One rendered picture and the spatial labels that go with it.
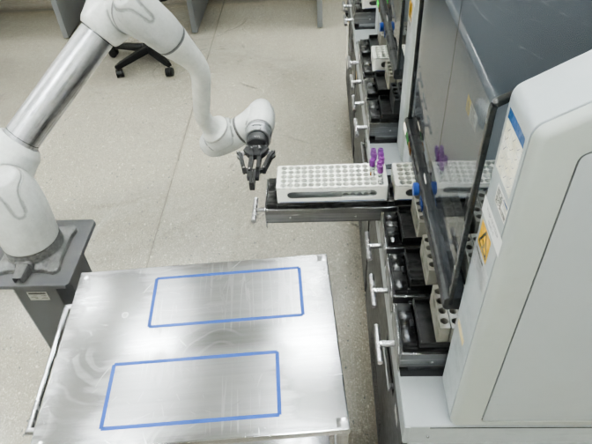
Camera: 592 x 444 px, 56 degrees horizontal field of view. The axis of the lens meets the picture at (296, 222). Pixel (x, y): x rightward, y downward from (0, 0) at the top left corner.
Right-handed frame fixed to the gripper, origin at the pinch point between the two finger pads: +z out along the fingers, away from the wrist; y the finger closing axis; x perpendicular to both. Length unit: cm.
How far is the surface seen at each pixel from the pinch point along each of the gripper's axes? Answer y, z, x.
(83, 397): -27, 77, -8
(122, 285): -26, 48, -8
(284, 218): 10.9, 20.9, -2.8
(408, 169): 44.8, 11.6, -11.5
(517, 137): 46, 74, -65
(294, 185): 14.0, 17.3, -11.6
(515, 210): 46, 78, -57
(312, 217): 18.4, 20.9, -3.2
